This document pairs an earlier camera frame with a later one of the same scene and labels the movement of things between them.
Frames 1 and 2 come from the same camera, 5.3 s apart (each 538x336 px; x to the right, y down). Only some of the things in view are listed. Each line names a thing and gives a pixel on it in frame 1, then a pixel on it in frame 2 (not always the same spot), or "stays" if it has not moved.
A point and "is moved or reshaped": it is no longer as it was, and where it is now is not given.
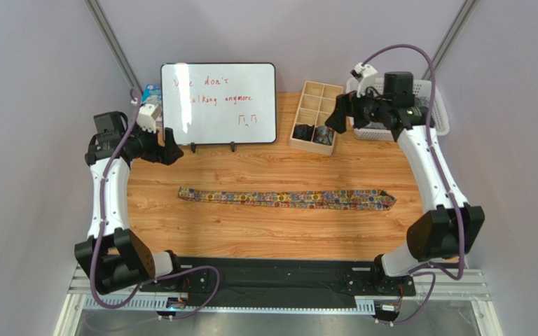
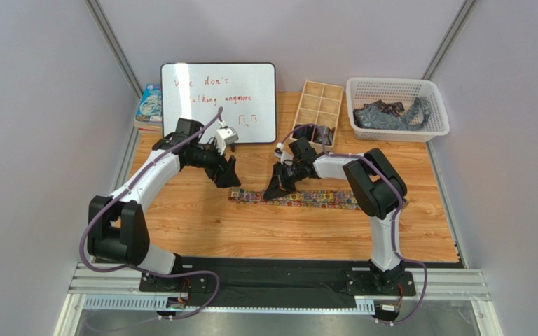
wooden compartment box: [309, 131] stays
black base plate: [279, 282] stays
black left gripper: [158, 148] to [217, 166]
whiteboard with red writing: [219, 103] stays
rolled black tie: [303, 131] stays
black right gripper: [346, 111] to [288, 173]
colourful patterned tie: [364, 199] is moved or reshaped
